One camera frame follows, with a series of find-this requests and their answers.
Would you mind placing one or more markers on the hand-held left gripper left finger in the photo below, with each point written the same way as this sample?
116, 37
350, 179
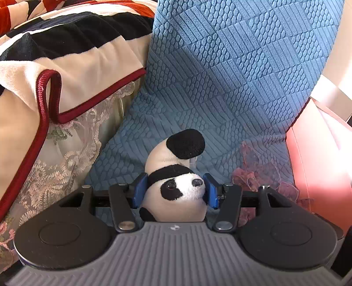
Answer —
140, 190

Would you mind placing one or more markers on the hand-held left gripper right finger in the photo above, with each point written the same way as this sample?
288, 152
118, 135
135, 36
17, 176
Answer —
210, 192

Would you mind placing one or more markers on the panda plush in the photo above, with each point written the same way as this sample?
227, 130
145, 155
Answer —
176, 189

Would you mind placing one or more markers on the pink storage box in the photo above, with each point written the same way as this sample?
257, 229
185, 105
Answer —
316, 165

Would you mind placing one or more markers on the blue textured bed cover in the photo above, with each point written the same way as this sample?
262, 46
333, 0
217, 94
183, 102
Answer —
132, 132

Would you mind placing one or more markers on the floral lace cloth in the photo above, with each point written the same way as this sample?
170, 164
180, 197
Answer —
55, 170

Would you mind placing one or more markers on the blue textured cushion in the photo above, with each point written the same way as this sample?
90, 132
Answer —
220, 55

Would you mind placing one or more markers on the striped blanket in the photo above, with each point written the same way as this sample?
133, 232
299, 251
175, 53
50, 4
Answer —
82, 35

